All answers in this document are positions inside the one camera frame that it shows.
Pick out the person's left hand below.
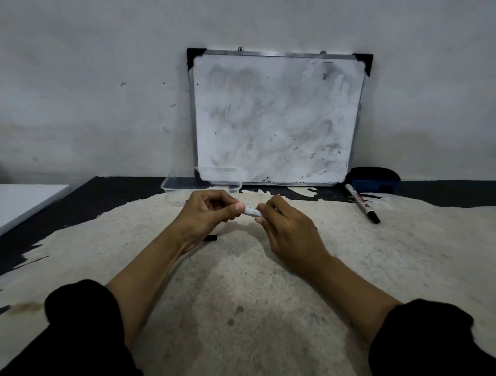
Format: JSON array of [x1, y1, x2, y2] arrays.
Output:
[[171, 189, 246, 249]]

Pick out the person's right hand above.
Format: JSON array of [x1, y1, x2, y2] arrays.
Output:
[[254, 195, 331, 276]]

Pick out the person's left forearm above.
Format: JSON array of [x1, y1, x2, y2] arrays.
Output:
[[105, 228, 194, 349]]

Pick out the person's right forearm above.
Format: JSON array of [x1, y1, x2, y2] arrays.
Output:
[[298, 254, 404, 346]]

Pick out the clear plastic container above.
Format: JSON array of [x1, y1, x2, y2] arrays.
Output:
[[161, 167, 243, 195]]

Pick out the white marker with black cap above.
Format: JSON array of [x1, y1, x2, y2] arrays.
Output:
[[344, 183, 381, 224]]

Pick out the blue whiteboard eraser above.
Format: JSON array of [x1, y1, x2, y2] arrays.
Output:
[[346, 167, 401, 194]]

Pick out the white board panel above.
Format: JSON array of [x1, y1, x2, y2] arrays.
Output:
[[0, 184, 70, 237]]

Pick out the smudged whiteboard with metal frame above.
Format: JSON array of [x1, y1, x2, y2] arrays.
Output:
[[186, 47, 374, 187]]

